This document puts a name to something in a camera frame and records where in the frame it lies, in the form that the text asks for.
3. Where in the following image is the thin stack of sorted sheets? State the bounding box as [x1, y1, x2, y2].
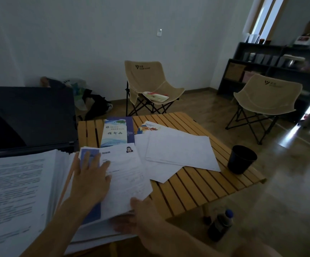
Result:
[63, 143, 153, 255]

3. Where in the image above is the person's right forearm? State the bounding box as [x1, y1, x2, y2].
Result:
[155, 222, 281, 257]

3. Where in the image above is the wooden slatted table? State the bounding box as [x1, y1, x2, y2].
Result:
[77, 112, 267, 257]

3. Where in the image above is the person's right hand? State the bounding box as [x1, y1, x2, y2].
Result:
[112, 197, 169, 249]

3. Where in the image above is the black shelf unit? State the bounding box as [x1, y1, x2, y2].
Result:
[217, 42, 310, 124]

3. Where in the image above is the blue booklet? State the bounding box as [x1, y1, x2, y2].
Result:
[100, 116, 136, 148]

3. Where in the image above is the grey laptop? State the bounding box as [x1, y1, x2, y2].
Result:
[0, 86, 80, 160]

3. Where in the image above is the dark bottle with blue cap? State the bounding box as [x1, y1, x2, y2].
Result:
[208, 209, 235, 243]

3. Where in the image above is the person's left forearm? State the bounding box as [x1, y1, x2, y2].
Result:
[21, 200, 92, 257]

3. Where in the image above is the person's left hand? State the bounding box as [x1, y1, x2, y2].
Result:
[70, 151, 112, 210]

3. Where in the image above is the woven storage basket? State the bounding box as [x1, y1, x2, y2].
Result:
[224, 62, 247, 82]

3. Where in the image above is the black plastic pot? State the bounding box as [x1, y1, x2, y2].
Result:
[227, 145, 258, 175]

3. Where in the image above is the resume sheet with photo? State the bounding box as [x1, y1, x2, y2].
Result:
[100, 143, 153, 220]

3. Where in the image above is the sorted text document stack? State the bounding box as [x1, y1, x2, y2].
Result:
[0, 149, 77, 257]

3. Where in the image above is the pink storage box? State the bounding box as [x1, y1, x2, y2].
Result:
[242, 71, 260, 84]

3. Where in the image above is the colourful illustrated leaflet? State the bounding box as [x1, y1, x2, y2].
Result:
[136, 121, 162, 136]

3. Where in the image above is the beige folding chair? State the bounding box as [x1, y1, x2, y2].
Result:
[124, 60, 186, 117]
[225, 74, 304, 146]

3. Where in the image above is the metal pot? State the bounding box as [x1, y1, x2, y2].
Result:
[279, 54, 306, 68]

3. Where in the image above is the red and white booklet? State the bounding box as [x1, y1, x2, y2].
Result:
[142, 91, 170, 103]

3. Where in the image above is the red and white box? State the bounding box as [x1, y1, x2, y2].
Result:
[294, 36, 310, 46]

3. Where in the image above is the tall narrow window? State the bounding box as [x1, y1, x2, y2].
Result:
[249, 0, 290, 45]

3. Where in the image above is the pile of white papers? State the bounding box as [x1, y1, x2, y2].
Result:
[135, 125, 222, 184]

